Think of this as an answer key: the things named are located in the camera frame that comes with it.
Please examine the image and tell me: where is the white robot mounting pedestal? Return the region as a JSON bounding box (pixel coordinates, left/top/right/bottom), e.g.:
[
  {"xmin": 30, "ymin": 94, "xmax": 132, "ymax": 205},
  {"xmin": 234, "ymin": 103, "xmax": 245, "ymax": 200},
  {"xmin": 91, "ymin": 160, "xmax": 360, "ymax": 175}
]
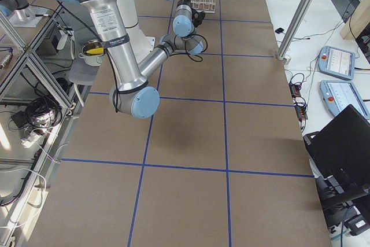
[{"xmin": 117, "ymin": 0, "xmax": 156, "ymax": 62}]

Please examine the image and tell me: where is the orange black usb hub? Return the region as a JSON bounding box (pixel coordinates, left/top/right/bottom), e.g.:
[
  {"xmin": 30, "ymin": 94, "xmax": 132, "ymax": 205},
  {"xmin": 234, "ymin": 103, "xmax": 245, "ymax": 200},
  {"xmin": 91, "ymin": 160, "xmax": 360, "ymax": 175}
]
[{"xmin": 289, "ymin": 83, "xmax": 308, "ymax": 121}]

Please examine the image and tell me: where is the small black device on cable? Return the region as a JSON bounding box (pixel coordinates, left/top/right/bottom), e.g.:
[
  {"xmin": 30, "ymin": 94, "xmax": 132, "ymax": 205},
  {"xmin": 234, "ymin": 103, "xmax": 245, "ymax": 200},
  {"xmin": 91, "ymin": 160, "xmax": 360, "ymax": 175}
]
[{"xmin": 275, "ymin": 28, "xmax": 284, "ymax": 34}]

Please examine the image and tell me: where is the white pot with corn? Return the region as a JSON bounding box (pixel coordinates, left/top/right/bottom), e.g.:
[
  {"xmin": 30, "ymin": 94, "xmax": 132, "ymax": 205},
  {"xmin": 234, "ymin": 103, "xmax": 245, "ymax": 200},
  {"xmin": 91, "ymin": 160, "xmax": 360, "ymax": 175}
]
[{"xmin": 78, "ymin": 43, "xmax": 105, "ymax": 67}]

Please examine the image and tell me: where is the blue teach pendant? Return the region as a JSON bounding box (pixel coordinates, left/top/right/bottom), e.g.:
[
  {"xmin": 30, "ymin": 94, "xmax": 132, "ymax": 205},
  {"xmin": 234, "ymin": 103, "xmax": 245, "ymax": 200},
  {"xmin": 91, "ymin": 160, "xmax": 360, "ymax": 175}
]
[
  {"xmin": 319, "ymin": 80, "xmax": 369, "ymax": 120},
  {"xmin": 318, "ymin": 45, "xmax": 356, "ymax": 80}
]

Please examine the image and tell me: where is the far blue teach pendant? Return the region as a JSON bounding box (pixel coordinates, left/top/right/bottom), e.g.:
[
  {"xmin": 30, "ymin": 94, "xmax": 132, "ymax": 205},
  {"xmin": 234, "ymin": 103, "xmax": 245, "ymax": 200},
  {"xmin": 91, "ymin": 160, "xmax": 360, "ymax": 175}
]
[{"xmin": 318, "ymin": 45, "xmax": 356, "ymax": 80}]

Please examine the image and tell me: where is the aluminium frame structure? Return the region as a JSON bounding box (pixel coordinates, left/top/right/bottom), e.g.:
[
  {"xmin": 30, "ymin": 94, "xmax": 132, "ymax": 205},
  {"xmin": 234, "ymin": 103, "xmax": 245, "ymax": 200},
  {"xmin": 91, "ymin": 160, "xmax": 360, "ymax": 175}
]
[{"xmin": 0, "ymin": 0, "xmax": 84, "ymax": 247}]

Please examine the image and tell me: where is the near blue teach pendant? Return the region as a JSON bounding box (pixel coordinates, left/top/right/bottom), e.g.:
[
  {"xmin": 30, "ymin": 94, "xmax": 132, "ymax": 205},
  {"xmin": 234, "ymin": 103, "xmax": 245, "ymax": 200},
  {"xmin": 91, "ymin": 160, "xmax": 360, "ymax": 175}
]
[{"xmin": 319, "ymin": 80, "xmax": 369, "ymax": 120}]

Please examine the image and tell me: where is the black laptop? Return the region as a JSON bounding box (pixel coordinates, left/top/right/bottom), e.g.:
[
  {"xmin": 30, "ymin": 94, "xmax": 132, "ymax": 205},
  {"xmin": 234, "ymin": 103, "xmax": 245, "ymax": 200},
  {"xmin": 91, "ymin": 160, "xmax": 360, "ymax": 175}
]
[{"xmin": 304, "ymin": 105, "xmax": 369, "ymax": 214}]

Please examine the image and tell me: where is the aluminium frame post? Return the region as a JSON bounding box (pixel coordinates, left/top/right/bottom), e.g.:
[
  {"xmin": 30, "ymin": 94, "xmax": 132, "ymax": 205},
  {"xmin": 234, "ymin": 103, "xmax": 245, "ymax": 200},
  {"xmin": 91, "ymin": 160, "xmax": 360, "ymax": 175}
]
[{"xmin": 276, "ymin": 0, "xmax": 313, "ymax": 65}]

